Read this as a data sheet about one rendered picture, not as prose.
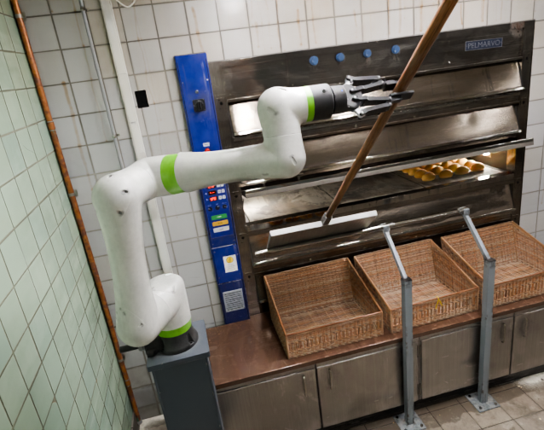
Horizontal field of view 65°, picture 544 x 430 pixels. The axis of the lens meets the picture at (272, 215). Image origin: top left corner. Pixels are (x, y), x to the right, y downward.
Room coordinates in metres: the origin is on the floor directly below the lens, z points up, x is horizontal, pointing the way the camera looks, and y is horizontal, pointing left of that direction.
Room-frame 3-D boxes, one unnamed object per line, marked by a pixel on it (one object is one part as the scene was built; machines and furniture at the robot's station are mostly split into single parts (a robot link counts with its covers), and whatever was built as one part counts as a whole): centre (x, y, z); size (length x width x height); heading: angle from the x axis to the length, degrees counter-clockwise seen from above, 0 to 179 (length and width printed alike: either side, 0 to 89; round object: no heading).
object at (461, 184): (2.55, -0.72, 1.16); 1.80 x 0.06 x 0.04; 100
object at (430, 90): (2.53, -0.73, 1.80); 1.79 x 0.11 x 0.19; 100
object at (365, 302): (2.17, -0.21, 0.72); 0.56 x 0.49 x 0.28; 101
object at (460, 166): (3.07, -1.22, 1.21); 0.61 x 0.48 x 0.06; 10
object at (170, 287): (1.27, 0.39, 1.36); 0.16 x 0.13 x 0.19; 161
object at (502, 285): (2.38, -1.39, 0.72); 0.56 x 0.49 x 0.28; 101
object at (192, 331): (1.27, 0.44, 1.23); 0.26 x 0.15 x 0.06; 101
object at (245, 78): (2.56, -0.72, 1.99); 1.80 x 0.08 x 0.21; 100
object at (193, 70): (3.26, 0.47, 1.07); 1.93 x 0.16 x 2.15; 10
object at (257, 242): (2.53, -0.73, 1.02); 1.79 x 0.11 x 0.19; 100
